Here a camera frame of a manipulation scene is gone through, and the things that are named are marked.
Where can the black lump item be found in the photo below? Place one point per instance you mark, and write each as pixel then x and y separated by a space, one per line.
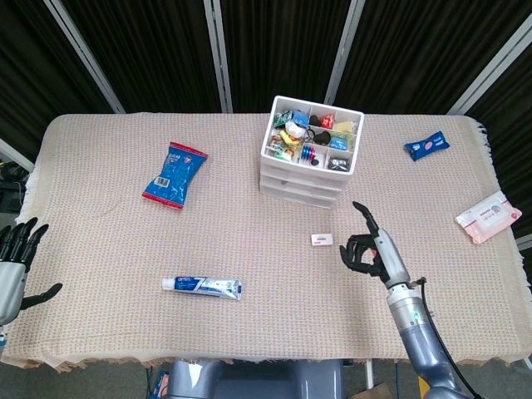
pixel 322 138

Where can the small blue snack packet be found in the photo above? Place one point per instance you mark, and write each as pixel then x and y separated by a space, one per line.
pixel 427 145

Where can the black pouch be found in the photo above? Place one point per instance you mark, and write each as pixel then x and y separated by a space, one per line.
pixel 338 164

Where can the green patterned small item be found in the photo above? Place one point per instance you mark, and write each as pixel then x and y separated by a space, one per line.
pixel 283 118

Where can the small white red-print box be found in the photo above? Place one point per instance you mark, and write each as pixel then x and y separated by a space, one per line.
pixel 322 239

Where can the brown cardboard piece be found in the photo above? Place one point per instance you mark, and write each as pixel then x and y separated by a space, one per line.
pixel 374 392

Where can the beige woven tablecloth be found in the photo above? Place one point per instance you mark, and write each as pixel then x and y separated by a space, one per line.
pixel 249 249

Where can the white organizer tray with items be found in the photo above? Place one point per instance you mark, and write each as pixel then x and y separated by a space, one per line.
pixel 291 163

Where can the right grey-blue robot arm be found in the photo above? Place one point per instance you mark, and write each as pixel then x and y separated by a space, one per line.
pixel 420 341

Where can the coloured disc stack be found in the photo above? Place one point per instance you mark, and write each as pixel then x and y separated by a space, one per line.
pixel 308 154

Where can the white round small item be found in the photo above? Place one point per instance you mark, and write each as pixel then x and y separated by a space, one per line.
pixel 297 128

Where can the grey metal frame post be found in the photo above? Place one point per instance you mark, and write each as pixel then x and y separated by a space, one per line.
pixel 490 77
pixel 85 56
pixel 219 56
pixel 14 154
pixel 344 52

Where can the small black flat item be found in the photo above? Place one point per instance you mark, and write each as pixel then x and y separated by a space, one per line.
pixel 316 121

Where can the orange green small packet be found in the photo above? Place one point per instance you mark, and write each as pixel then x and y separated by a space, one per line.
pixel 282 150

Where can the blue green small packet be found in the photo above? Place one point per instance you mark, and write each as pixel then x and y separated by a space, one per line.
pixel 341 143

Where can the red small packet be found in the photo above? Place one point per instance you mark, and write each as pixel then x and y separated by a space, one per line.
pixel 327 121

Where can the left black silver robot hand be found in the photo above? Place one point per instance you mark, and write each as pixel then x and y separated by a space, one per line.
pixel 10 282

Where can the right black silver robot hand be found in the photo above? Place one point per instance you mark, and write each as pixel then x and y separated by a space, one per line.
pixel 392 257

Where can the grey-blue robot torso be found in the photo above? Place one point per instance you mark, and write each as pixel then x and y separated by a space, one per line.
pixel 257 382

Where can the yellow small toy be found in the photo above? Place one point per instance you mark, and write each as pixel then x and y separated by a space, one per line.
pixel 289 138

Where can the blue package on floor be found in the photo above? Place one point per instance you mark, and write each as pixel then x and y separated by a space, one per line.
pixel 161 384

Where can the small black round cap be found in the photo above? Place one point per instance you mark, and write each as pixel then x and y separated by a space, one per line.
pixel 314 163

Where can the blue red-edged snack bag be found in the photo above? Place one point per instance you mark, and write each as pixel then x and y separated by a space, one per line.
pixel 174 176

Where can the pink white wet wipes pack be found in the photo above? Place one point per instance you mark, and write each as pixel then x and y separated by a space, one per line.
pixel 488 216

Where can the blue white toothpaste tube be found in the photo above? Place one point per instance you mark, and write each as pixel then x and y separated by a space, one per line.
pixel 203 287

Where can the metal keyring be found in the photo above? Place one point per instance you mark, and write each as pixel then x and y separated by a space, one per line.
pixel 310 133

